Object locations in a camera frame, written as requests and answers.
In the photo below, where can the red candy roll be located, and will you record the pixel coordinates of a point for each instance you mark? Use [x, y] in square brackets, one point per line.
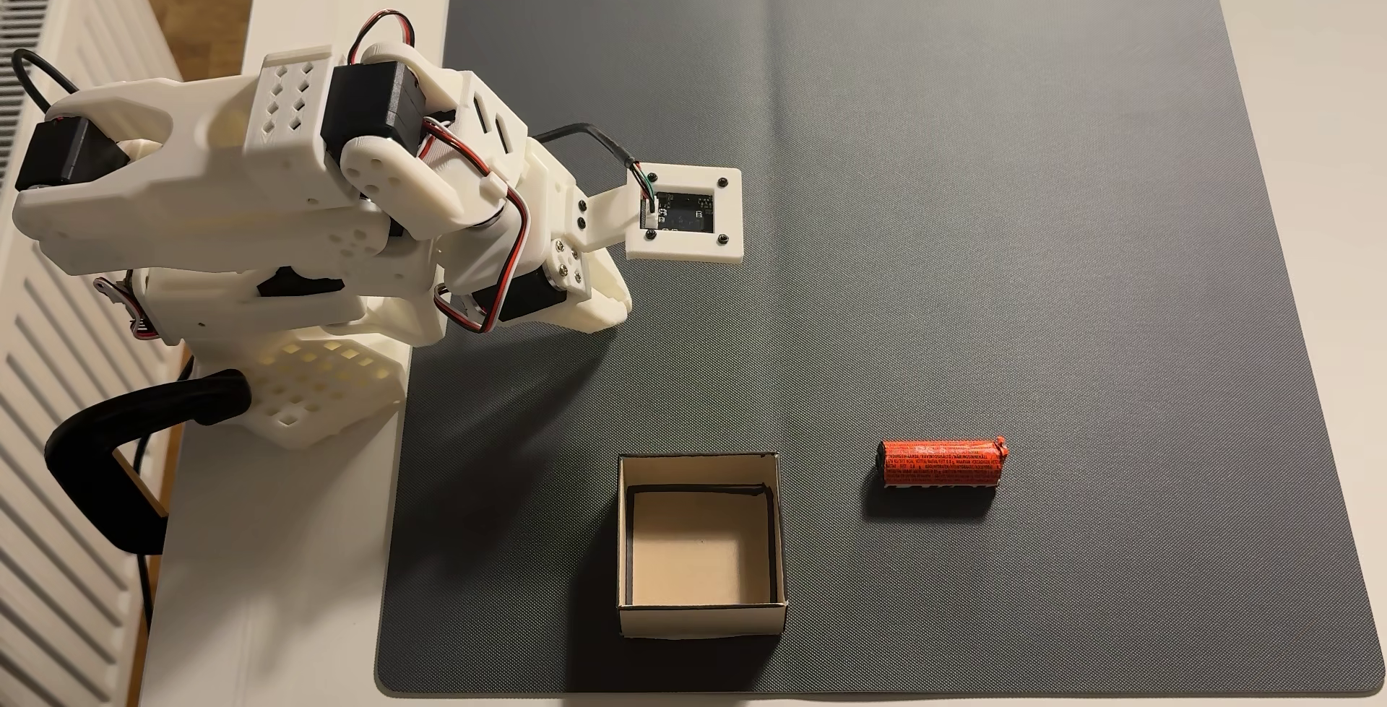
[937, 463]

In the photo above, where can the small open cardboard box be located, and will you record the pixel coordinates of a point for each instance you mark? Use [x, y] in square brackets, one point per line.
[702, 550]

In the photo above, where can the grey textured mat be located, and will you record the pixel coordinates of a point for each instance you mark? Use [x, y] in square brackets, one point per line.
[975, 198]

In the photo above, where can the black table clamp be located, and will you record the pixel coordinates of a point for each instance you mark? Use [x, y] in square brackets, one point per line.
[92, 458]

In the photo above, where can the white radiator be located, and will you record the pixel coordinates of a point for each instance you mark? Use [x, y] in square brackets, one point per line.
[54, 447]

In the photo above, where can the white square camera mount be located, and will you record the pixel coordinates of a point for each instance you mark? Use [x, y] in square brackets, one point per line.
[728, 211]

